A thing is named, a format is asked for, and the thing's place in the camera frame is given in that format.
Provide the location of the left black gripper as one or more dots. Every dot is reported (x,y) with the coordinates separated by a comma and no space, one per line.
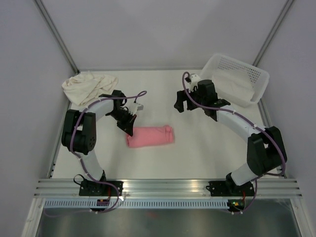
(127,127)

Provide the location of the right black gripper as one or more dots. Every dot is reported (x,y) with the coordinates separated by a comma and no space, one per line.
(181,97)

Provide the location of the pink t-shirt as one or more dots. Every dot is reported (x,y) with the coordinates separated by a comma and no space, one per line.
(150,136)

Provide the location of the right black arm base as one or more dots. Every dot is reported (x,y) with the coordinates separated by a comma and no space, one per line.
(227,188)

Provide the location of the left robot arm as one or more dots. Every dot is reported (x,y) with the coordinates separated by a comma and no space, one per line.
(79,133)

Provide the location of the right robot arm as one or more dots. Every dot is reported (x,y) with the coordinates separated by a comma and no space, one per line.
(265,149)

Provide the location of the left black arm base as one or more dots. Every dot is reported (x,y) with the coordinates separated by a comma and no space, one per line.
(93,189)

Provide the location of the white cloth in basket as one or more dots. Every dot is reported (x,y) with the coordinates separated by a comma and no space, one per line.
(233,87)

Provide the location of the white plastic basket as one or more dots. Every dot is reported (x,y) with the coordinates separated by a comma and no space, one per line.
(258,77)

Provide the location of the cream white t-shirt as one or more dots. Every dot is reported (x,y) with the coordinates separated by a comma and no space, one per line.
(85,87)

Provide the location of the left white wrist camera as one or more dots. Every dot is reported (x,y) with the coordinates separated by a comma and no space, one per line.
(135,107)

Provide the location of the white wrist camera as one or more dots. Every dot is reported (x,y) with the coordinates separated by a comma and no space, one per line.
(193,80)
(135,107)

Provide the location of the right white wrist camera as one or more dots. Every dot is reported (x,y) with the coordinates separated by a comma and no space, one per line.
(193,80)

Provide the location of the white slotted cable duct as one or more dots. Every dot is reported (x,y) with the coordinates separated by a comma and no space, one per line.
(140,203)

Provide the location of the aluminium mounting rail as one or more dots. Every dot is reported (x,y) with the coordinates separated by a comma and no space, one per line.
(167,188)

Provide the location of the right aluminium frame post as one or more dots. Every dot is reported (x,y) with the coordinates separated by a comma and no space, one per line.
(273,31)

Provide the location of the aluminium frame post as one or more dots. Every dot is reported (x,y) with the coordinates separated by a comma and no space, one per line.
(273,31)
(56,35)

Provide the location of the left aluminium frame post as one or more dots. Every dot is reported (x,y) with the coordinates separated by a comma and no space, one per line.
(56,35)

